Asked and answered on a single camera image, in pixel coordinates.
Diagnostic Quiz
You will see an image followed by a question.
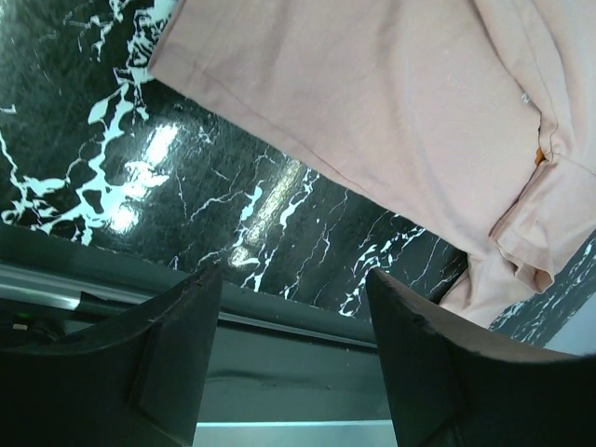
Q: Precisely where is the aluminium frame rail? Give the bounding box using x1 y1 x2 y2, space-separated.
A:
1 224 376 349

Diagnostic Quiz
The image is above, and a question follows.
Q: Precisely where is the pink printed t-shirt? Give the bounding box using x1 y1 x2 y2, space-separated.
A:
148 1 595 327

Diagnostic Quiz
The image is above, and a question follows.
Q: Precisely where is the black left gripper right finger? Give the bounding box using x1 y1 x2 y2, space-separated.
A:
366 269 595 446

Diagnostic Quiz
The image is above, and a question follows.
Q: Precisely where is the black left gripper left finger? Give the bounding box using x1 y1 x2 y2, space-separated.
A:
1 265 223 446

